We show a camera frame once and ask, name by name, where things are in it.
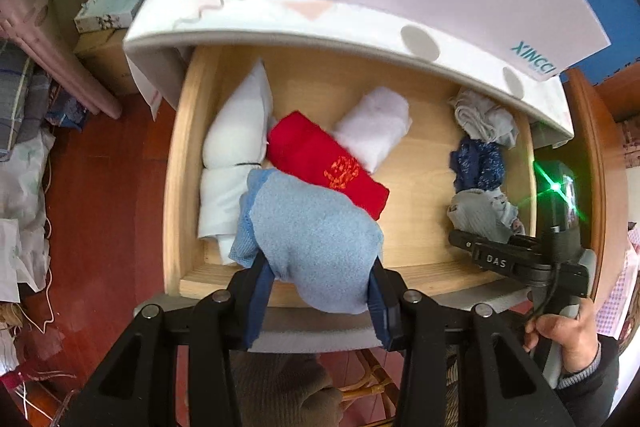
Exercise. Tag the person's right hand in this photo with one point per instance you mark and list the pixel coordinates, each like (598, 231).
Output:
(577, 342)

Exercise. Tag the brown cardboard box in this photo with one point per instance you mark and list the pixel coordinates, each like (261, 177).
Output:
(105, 62)

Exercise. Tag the blue plastic packet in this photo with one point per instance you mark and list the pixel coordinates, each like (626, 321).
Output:
(65, 112)

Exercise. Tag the person's left leg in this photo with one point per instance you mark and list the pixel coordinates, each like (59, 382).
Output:
(280, 387)

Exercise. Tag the white floral cloth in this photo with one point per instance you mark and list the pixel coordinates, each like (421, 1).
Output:
(20, 207)

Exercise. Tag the pink floral curtain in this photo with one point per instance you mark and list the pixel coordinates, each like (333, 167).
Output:
(45, 7)

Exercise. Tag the white ribbed underwear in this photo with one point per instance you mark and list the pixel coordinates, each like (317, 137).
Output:
(372, 129)

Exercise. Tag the red underwear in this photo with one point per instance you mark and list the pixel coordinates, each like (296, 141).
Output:
(310, 152)

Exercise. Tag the navy patterned underwear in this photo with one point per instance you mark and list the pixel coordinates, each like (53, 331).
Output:
(477, 164)

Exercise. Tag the light blue underwear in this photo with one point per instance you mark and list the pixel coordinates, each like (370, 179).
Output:
(315, 247)

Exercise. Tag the orange wooden chair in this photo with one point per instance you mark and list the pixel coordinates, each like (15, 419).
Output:
(600, 157)

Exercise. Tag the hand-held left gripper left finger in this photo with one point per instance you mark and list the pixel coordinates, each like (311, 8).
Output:
(255, 307)

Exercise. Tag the light grey printed underwear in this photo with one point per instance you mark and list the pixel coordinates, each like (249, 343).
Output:
(480, 214)

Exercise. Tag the grey plaid blanket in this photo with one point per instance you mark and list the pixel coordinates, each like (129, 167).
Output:
(20, 102)

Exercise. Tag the rattan chair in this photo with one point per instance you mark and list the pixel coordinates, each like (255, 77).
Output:
(370, 382)

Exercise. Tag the light blue tissue box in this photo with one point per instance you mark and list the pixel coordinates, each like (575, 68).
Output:
(112, 7)

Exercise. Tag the person's right forearm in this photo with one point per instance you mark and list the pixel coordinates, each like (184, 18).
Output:
(590, 392)

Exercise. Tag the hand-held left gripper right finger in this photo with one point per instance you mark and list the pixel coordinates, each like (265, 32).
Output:
(382, 307)

